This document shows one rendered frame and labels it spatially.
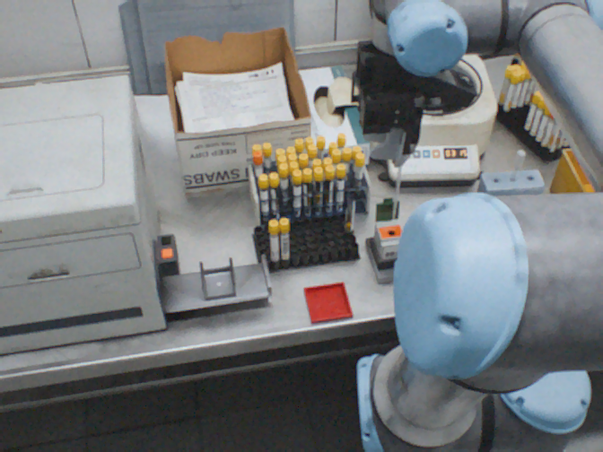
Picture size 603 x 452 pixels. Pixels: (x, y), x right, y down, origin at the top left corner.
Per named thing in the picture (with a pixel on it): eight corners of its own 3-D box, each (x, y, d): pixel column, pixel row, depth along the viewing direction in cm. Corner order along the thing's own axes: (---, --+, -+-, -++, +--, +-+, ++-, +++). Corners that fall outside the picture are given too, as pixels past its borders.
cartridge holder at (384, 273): (378, 283, 122) (380, 270, 119) (364, 243, 128) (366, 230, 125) (409, 279, 123) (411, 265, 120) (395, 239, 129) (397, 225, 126)
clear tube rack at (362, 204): (257, 230, 130) (255, 202, 125) (249, 190, 137) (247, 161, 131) (369, 213, 133) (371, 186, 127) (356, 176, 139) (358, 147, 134)
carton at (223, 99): (182, 196, 135) (171, 134, 124) (171, 99, 154) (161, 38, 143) (313, 178, 139) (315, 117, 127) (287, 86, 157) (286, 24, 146)
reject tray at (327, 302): (311, 324, 117) (311, 321, 116) (303, 290, 121) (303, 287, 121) (353, 317, 118) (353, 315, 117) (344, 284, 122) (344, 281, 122)
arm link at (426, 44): (511, 15, 71) (487, -42, 79) (396, 18, 71) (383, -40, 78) (495, 81, 77) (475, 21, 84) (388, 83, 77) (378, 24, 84)
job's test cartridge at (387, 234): (379, 267, 123) (382, 243, 118) (371, 246, 126) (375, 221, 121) (402, 264, 123) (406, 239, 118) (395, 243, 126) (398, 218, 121)
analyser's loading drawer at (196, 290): (143, 321, 115) (137, 301, 111) (141, 288, 119) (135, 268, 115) (272, 301, 117) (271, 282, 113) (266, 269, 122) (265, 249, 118)
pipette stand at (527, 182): (478, 235, 129) (489, 196, 122) (468, 206, 134) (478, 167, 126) (534, 231, 130) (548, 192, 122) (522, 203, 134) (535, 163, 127)
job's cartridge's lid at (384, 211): (377, 201, 118) (376, 199, 118) (375, 223, 121) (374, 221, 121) (400, 198, 118) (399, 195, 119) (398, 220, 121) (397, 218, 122)
